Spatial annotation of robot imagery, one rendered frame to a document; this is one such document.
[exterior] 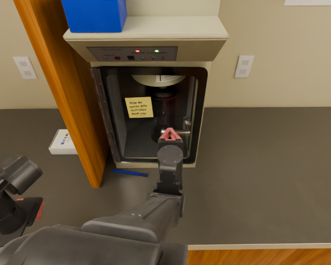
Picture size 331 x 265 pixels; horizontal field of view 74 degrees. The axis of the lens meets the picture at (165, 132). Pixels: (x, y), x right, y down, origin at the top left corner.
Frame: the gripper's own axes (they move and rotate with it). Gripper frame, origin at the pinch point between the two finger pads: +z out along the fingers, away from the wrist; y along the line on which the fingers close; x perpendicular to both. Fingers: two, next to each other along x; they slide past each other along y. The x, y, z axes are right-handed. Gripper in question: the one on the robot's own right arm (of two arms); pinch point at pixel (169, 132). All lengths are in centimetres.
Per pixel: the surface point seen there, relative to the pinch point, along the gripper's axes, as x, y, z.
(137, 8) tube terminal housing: 7.5, 32.5, 6.1
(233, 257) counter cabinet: -25, -48, -21
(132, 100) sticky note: 11.1, 8.5, 4.5
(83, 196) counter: 31.4, -26.0, -7.1
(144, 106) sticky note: 7.6, 6.3, 4.4
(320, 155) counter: -65, -26, 12
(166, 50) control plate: 1.0, 26.5, -1.9
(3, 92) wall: 85, -18, 48
